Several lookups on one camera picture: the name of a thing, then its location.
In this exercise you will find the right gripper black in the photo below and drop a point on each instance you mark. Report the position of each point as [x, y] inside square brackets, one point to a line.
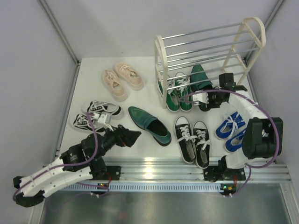
[210, 105]

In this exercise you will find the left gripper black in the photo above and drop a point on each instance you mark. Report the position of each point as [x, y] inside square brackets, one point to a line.
[124, 137]

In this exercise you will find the green loafer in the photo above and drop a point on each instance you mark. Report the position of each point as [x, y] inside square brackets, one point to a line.
[151, 124]
[199, 78]

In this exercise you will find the green canvas sneaker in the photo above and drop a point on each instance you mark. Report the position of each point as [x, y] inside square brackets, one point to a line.
[171, 97]
[182, 91]

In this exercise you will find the black canvas sneaker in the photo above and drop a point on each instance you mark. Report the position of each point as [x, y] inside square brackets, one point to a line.
[186, 141]
[202, 144]

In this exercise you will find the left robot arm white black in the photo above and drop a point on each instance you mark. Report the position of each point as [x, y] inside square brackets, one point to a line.
[80, 162]

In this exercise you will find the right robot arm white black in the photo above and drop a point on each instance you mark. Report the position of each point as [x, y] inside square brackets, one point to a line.
[250, 132]

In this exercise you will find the cream shoe rack metal bars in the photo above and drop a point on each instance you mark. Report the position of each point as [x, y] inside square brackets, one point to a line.
[232, 48]

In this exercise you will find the black white sneaker upper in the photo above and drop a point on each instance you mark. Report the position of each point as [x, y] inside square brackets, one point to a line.
[95, 106]

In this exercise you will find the black white sneaker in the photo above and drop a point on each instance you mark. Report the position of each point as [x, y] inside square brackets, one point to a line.
[80, 122]
[95, 106]

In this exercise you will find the blue canvas sneaker upper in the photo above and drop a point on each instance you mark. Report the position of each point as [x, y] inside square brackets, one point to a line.
[230, 126]

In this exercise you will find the blue canvas sneaker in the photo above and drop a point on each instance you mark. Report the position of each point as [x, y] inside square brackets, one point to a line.
[230, 126]
[235, 142]

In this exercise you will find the blue canvas sneaker lower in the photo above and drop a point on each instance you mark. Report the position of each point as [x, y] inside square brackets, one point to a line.
[235, 142]

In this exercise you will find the black white sneaker lower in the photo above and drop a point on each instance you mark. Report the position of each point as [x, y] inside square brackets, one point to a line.
[80, 122]

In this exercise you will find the beige sneaker left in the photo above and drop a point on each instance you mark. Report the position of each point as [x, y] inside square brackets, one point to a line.
[114, 85]

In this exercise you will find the beige sneaker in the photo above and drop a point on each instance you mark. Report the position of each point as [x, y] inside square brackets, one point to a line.
[129, 75]
[114, 85]

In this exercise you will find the beige sneaker right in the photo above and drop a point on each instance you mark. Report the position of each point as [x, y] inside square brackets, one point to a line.
[129, 75]

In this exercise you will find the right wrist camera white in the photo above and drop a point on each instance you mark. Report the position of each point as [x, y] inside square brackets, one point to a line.
[200, 97]

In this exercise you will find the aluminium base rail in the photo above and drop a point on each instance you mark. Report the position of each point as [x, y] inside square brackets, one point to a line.
[152, 169]

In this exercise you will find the perforated cable duct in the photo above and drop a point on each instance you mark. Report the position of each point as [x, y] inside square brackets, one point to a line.
[170, 187]

